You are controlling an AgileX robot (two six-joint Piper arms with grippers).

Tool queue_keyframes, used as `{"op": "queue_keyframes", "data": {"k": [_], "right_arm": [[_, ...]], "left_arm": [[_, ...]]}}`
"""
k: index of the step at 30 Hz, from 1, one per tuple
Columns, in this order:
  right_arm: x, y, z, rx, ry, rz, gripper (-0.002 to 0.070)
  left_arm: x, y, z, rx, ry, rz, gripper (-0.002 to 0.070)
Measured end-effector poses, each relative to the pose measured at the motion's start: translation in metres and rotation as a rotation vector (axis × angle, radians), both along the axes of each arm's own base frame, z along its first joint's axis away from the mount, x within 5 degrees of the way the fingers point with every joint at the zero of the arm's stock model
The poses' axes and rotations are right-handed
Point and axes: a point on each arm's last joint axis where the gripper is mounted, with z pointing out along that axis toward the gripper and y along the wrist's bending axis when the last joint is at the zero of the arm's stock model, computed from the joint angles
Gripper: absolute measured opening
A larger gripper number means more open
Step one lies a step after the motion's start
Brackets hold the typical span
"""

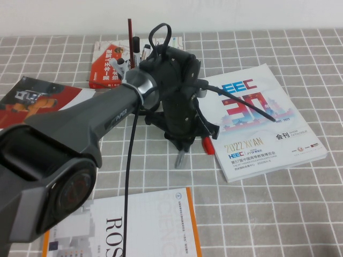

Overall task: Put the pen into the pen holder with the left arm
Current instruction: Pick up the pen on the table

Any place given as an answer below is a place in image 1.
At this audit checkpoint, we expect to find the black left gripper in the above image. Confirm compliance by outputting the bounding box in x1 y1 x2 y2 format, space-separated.
144 88 221 154

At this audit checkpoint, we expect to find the grey pen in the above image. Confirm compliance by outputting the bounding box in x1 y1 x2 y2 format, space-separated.
174 149 186 169

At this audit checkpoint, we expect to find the red and black marker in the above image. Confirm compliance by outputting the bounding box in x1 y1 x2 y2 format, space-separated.
201 136 215 156

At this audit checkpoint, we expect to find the white zip tie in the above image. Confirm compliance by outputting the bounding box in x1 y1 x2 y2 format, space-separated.
121 66 144 105

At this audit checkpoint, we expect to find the white HEEC catalogue book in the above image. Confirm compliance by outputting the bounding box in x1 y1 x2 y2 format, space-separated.
199 63 329 184

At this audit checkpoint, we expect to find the white ROS book orange edge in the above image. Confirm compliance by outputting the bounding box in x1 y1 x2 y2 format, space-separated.
42 187 202 257

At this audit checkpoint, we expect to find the white marker small black cap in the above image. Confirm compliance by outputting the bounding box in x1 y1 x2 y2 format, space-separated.
117 57 130 73

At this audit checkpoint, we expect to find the grey checked tablecloth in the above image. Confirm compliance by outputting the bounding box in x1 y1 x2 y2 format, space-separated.
0 28 343 257

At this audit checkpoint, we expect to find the red book with map cover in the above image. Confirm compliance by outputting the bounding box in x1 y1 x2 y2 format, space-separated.
88 37 185 89

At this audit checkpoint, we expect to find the dark red pencil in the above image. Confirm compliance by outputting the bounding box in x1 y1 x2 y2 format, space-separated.
127 18 136 70

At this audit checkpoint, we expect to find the red white robot brochure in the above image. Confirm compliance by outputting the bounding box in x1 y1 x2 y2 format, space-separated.
0 76 95 129

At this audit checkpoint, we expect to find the black hanging arm cable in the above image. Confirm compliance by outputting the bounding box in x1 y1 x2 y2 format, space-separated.
123 103 140 257

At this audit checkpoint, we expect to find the black camera cable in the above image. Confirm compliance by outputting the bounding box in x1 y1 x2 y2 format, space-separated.
199 83 276 123

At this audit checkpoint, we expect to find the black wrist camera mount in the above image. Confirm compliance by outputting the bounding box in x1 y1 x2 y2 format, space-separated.
166 49 207 99

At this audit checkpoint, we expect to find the black looped cable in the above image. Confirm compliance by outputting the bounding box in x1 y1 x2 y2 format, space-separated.
148 23 173 56

